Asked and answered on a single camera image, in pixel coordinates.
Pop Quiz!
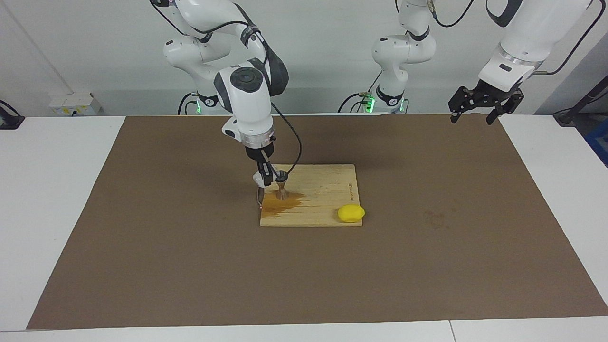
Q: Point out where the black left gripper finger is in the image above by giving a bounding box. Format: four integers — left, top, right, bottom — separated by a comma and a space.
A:
448, 86, 476, 124
485, 90, 524, 125

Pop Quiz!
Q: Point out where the steel double jigger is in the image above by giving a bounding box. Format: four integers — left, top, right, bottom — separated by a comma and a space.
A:
275, 172, 290, 201

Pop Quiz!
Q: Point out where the bamboo cutting board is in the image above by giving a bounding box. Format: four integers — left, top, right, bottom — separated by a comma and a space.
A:
256, 164, 363, 227

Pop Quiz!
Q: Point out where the black stand pole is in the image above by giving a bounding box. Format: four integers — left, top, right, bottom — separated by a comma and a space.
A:
553, 78, 608, 126

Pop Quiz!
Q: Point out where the yellow lemon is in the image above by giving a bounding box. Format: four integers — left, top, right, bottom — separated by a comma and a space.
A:
337, 204, 366, 223

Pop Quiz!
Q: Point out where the blue crate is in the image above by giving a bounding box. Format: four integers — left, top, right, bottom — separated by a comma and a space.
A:
584, 119, 608, 168

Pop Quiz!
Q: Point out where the brown table mat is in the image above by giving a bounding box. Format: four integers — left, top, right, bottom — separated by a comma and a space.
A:
26, 113, 608, 330

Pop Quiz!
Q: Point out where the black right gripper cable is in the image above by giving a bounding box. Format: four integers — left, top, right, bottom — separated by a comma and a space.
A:
266, 102, 304, 181

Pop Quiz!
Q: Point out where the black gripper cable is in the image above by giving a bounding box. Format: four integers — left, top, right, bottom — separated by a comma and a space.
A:
266, 102, 304, 181
427, 0, 608, 76

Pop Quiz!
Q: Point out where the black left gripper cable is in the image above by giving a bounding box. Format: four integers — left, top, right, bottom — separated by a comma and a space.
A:
427, 0, 608, 76

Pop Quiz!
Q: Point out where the black base cable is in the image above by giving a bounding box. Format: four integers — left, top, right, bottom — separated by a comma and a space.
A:
338, 74, 383, 114
178, 92, 198, 115

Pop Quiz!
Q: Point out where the white wall socket box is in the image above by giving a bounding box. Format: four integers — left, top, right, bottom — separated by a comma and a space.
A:
49, 93, 94, 116

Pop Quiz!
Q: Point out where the black clamp mount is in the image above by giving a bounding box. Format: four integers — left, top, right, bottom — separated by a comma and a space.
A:
0, 100, 25, 130

